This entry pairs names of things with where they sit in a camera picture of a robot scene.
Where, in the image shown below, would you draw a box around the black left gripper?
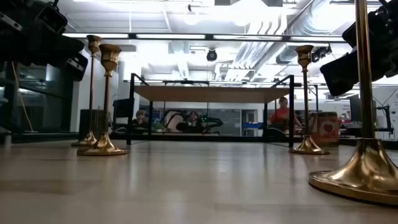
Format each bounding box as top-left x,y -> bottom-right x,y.
0,0 -> 89,82

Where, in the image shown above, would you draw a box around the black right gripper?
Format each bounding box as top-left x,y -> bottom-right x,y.
319,0 -> 398,97

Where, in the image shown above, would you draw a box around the tall brass candle stick holder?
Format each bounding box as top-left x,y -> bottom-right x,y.
308,0 -> 398,207
70,34 -> 103,147

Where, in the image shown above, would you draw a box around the short brass candle stick holder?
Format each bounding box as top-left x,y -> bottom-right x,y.
288,44 -> 331,156
76,43 -> 128,157

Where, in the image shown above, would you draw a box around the heart label tin can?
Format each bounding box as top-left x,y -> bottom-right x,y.
307,111 -> 340,147

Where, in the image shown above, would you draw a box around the black ceiling spotlights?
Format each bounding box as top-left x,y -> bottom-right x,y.
310,44 -> 333,63

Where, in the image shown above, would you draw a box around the black monitor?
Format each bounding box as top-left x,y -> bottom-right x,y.
112,98 -> 135,127
348,94 -> 377,124

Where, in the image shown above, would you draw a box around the person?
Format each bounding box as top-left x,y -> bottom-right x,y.
132,108 -> 150,130
269,96 -> 304,133
185,111 -> 201,128

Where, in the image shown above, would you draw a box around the long ceiling light strip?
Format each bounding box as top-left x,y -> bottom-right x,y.
62,32 -> 346,43

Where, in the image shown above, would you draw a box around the blue box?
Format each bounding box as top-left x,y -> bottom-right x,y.
242,121 -> 265,130

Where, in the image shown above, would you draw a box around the black background robot rig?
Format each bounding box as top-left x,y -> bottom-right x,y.
160,108 -> 224,135

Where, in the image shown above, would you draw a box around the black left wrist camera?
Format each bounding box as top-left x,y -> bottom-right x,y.
34,2 -> 68,35

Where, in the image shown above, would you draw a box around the yellow cable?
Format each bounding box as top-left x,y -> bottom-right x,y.
11,60 -> 35,133

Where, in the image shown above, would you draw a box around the small grey post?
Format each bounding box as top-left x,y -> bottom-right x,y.
0,129 -> 13,147

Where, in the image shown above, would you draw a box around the wooden shelf black metal frame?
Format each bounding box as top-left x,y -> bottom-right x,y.
126,72 -> 296,149

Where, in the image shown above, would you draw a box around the black table frame rails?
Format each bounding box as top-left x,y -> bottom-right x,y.
12,132 -> 398,150

